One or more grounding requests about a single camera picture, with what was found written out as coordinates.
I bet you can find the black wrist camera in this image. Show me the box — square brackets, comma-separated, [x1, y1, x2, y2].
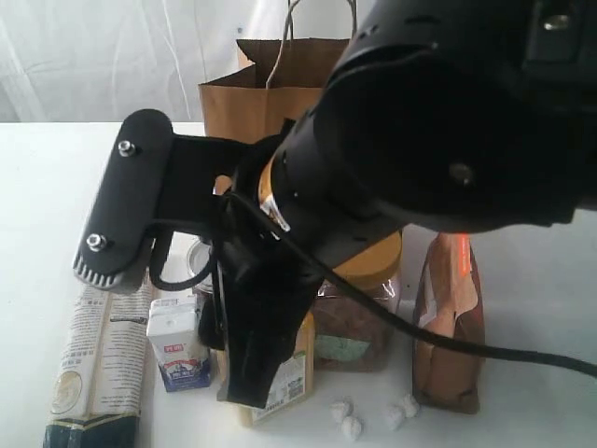
[74, 109, 248, 294]

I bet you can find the white wrapped candy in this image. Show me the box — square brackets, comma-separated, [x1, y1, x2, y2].
[383, 403, 407, 431]
[340, 415, 363, 442]
[400, 394, 420, 418]
[329, 398, 354, 424]

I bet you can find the dark jar with metal lid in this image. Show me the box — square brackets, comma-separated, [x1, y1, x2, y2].
[187, 240, 223, 350]

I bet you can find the brown paper bag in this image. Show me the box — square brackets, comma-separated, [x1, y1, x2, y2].
[197, 0, 360, 197]

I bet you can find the small white milk carton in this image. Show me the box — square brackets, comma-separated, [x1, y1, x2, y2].
[146, 295, 212, 393]

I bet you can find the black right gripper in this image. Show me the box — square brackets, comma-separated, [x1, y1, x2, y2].
[204, 119, 326, 407]

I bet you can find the long noodle package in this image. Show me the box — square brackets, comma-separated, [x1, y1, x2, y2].
[43, 277, 154, 447]

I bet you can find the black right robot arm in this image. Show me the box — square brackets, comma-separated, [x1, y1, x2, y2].
[214, 1, 596, 408]

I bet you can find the yellow millet bottle white cap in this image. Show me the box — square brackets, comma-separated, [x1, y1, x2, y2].
[229, 312, 315, 427]

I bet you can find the brown orange standup pouch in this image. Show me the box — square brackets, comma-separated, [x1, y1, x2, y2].
[412, 233, 485, 414]

